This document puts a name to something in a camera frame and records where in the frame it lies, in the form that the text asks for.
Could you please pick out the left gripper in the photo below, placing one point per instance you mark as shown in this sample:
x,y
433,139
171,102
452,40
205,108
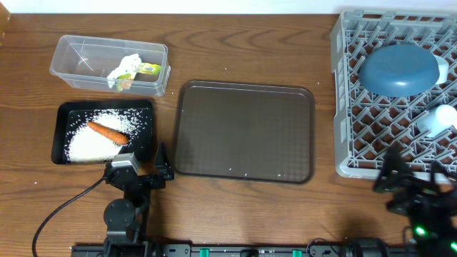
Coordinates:
x,y
165,169

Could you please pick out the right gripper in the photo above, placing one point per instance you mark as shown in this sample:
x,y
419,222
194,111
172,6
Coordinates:
x,y
419,190

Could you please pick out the white cup sideways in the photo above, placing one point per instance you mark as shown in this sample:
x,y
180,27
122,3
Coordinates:
x,y
438,120

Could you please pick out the orange carrot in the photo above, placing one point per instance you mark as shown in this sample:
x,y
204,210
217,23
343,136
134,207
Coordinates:
x,y
109,133

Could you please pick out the pile of white rice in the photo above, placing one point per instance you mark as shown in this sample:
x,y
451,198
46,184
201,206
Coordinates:
x,y
82,144

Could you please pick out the yellow green snack wrapper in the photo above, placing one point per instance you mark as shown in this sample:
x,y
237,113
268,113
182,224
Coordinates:
x,y
143,68

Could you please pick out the dark blue plate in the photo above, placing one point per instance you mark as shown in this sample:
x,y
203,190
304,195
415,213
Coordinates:
x,y
399,70

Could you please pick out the light blue bowl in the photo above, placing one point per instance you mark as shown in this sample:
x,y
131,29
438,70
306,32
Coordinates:
x,y
443,67

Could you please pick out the white tissue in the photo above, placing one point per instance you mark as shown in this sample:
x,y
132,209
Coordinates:
x,y
126,70

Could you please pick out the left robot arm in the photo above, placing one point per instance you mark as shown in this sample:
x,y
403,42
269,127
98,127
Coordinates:
x,y
126,218

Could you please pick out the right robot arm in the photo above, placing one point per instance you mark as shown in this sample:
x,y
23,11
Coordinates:
x,y
434,235

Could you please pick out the grey dishwasher rack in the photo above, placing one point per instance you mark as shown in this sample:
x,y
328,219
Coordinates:
x,y
366,124

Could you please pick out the dark brown serving tray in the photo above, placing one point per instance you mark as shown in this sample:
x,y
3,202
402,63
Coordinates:
x,y
245,132

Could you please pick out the clear plastic bin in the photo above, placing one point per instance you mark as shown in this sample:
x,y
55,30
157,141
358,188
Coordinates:
x,y
84,62

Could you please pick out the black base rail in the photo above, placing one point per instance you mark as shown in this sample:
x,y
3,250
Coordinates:
x,y
319,249

